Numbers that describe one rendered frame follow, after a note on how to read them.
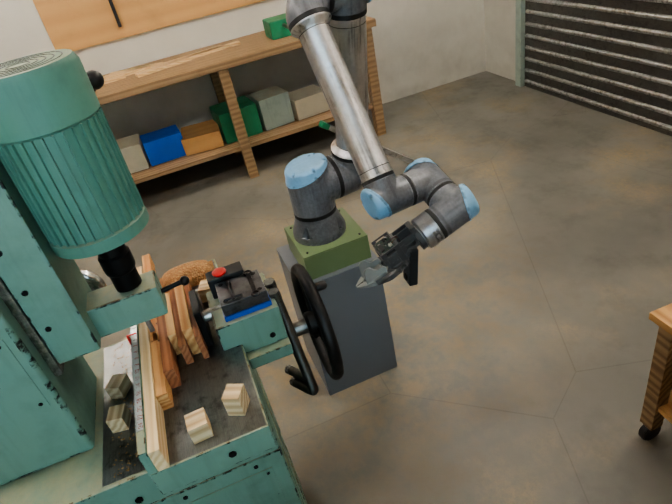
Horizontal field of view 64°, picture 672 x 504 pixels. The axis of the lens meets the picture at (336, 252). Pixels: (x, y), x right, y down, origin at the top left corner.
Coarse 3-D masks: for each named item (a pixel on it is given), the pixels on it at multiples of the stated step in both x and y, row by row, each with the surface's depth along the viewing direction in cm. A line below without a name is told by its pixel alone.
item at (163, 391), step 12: (144, 264) 138; (156, 336) 117; (156, 348) 109; (156, 360) 106; (156, 372) 103; (156, 384) 101; (168, 384) 103; (156, 396) 98; (168, 396) 99; (168, 408) 100
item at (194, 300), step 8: (192, 296) 112; (192, 304) 110; (200, 304) 115; (200, 312) 108; (208, 312) 112; (200, 320) 108; (208, 320) 113; (200, 328) 109; (208, 328) 113; (208, 336) 111; (208, 344) 112
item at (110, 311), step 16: (112, 288) 107; (144, 288) 104; (160, 288) 109; (96, 304) 103; (112, 304) 103; (128, 304) 104; (144, 304) 105; (160, 304) 106; (96, 320) 103; (112, 320) 104; (128, 320) 106; (144, 320) 107
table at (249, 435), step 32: (192, 288) 132; (224, 352) 110; (256, 352) 113; (288, 352) 114; (192, 384) 104; (224, 384) 103; (256, 384) 106; (224, 416) 96; (256, 416) 95; (192, 448) 92; (224, 448) 92; (256, 448) 95; (160, 480) 90; (192, 480) 93
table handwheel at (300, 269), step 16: (304, 272) 119; (304, 288) 116; (304, 304) 138; (320, 304) 114; (304, 320) 125; (320, 320) 113; (320, 336) 122; (320, 352) 135; (336, 352) 114; (336, 368) 117
